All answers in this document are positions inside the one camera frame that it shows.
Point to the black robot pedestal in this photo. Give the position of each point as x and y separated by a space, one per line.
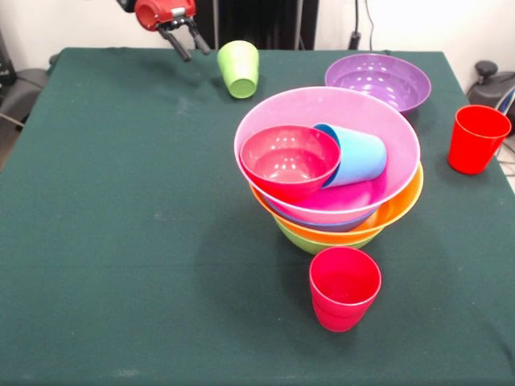
261 24

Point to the crimson pink cup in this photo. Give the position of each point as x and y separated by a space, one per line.
342 305

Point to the green bowl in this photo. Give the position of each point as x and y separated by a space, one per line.
314 245

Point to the large magenta bowl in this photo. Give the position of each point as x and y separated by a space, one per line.
342 108

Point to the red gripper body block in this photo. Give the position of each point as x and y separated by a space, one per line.
161 12

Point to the small crimson pink bowl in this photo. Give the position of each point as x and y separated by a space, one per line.
289 161

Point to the red cup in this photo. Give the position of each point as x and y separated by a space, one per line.
475 144

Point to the large orange bowl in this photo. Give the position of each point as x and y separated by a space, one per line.
402 201

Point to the purple bowl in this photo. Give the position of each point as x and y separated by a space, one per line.
378 72

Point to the blue bowl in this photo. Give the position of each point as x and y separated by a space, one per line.
322 226

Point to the blue cup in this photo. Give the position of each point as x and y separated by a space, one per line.
358 157

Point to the dark green tablecloth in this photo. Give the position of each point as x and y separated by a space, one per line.
120 321

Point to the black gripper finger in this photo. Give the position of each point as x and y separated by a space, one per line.
198 38
177 45

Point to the green cup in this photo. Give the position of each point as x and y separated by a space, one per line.
239 64

